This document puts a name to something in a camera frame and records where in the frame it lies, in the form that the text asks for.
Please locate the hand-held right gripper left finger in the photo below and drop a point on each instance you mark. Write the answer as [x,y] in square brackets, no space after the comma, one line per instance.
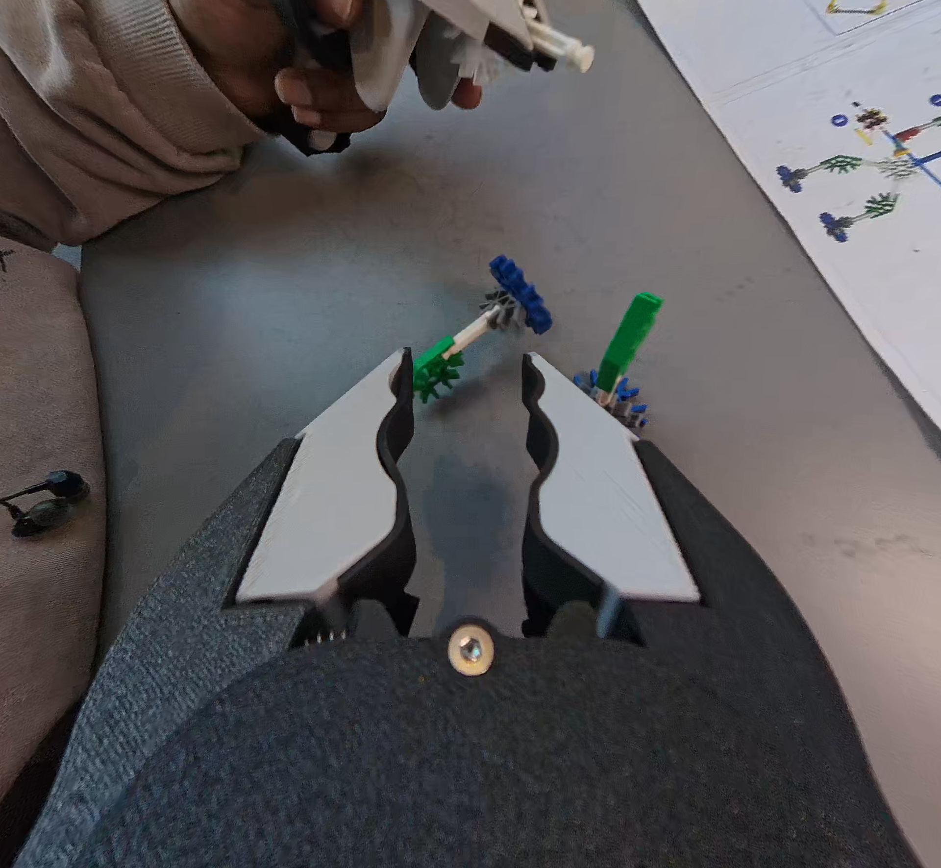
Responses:
[331,501]

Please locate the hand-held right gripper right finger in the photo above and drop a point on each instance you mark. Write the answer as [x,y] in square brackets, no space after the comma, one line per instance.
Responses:
[603,501]

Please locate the grey desk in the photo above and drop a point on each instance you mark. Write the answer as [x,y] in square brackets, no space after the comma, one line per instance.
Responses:
[294,251]

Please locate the person's left hand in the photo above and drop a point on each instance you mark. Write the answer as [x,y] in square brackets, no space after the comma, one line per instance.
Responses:
[221,1]

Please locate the grey toy connector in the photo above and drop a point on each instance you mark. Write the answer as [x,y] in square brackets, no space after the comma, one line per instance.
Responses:
[505,314]

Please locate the printed instruction sheet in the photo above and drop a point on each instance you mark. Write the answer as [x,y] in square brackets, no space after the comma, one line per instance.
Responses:
[824,119]

